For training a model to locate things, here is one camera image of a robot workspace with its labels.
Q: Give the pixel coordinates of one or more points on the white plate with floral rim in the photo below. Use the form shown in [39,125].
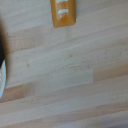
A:
[2,78]

